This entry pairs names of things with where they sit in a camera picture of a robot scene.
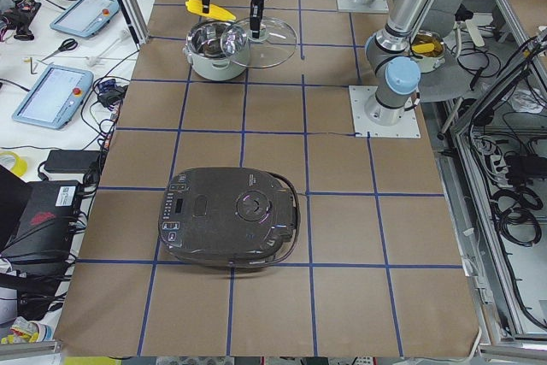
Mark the blue teach pendant near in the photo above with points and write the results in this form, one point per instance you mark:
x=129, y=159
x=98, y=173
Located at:
x=55, y=97

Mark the pot with yellow item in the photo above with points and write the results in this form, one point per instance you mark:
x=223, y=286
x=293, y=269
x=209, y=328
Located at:
x=428, y=51

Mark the black power adapter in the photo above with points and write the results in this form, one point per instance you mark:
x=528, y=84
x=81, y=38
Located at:
x=71, y=161

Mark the black computer box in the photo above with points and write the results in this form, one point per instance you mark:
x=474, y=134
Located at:
x=44, y=228

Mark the blue teach pendant far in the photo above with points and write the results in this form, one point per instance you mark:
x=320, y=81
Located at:
x=85, y=18

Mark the pale green steel pot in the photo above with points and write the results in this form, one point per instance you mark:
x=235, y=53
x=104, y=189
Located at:
x=204, y=53

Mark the black scissors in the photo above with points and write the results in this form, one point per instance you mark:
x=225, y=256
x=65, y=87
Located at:
x=66, y=45

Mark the black rice cooker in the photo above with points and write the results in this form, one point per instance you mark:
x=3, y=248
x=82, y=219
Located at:
x=229, y=217

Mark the blue teach pendant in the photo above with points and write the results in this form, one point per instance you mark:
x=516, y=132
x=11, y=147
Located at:
x=55, y=97
x=85, y=18

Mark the glass pot lid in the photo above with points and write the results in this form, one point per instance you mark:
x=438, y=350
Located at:
x=275, y=44

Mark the yellow toy corn cob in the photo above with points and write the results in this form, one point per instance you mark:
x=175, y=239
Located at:
x=214, y=12

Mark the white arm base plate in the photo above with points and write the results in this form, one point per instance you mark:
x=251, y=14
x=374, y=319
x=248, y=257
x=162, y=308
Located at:
x=372, y=120

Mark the yellow tape roll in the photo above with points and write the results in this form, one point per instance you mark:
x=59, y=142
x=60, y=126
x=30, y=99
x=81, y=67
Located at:
x=14, y=163

